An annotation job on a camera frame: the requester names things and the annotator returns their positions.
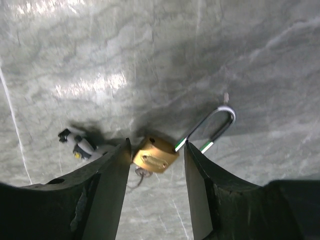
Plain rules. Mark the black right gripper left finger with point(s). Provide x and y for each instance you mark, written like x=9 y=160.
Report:
x=85 y=204

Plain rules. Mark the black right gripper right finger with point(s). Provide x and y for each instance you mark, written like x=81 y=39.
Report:
x=226 y=207

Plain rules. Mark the small brass padlock with keychain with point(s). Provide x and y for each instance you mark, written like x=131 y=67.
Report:
x=156 y=154

